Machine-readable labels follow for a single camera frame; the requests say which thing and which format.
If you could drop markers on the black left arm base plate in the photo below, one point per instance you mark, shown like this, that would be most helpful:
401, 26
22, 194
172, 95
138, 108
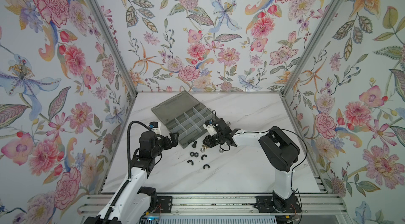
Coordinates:
163, 204

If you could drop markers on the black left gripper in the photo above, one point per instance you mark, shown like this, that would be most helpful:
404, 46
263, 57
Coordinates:
168, 145

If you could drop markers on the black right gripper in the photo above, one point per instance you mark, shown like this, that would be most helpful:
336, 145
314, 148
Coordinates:
209, 143

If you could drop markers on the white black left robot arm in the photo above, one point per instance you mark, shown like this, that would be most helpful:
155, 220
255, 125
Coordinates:
133, 201

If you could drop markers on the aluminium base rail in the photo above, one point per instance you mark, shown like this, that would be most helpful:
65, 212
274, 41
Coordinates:
227, 204

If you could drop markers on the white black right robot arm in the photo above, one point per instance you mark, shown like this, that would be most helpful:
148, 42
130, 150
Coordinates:
281, 151

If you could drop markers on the aluminium corner frame post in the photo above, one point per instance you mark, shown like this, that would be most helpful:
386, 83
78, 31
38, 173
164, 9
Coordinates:
319, 31
109, 39

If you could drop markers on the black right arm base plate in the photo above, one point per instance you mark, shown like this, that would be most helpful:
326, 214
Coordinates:
276, 204

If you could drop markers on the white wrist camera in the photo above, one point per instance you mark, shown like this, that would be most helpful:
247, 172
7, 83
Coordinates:
208, 125
155, 127

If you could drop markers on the aluminium corner frame post right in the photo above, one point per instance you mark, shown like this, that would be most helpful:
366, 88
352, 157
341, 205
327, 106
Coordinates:
319, 31

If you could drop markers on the aluminium corner frame post left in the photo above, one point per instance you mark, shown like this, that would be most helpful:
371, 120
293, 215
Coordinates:
109, 39

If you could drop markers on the grey plastic organizer box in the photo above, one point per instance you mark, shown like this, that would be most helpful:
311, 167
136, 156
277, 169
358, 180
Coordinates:
185, 115

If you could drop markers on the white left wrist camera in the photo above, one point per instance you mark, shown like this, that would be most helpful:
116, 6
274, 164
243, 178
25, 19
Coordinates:
155, 127

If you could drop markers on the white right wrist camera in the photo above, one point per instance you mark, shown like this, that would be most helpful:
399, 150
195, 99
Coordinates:
208, 125

